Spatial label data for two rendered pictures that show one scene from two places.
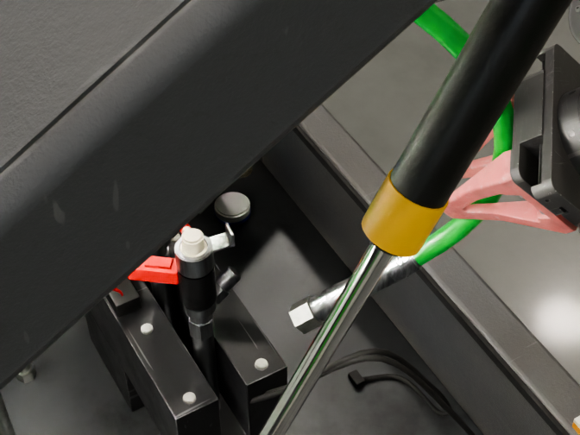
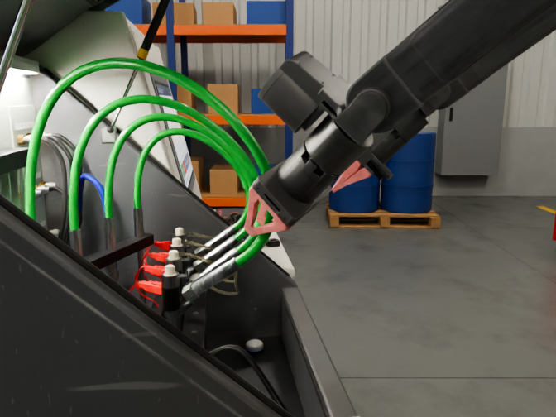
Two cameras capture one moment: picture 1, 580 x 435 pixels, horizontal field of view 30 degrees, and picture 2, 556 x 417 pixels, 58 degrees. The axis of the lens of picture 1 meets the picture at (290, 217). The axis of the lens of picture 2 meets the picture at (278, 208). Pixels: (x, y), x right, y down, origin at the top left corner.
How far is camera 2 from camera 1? 0.50 m
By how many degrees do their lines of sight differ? 39
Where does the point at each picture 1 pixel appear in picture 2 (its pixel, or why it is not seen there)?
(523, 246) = not seen: outside the picture
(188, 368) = not seen: hidden behind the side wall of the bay
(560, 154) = (272, 175)
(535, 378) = (332, 403)
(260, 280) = (248, 374)
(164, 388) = not seen: hidden behind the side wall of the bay
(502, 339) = (325, 385)
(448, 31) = (235, 121)
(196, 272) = (166, 284)
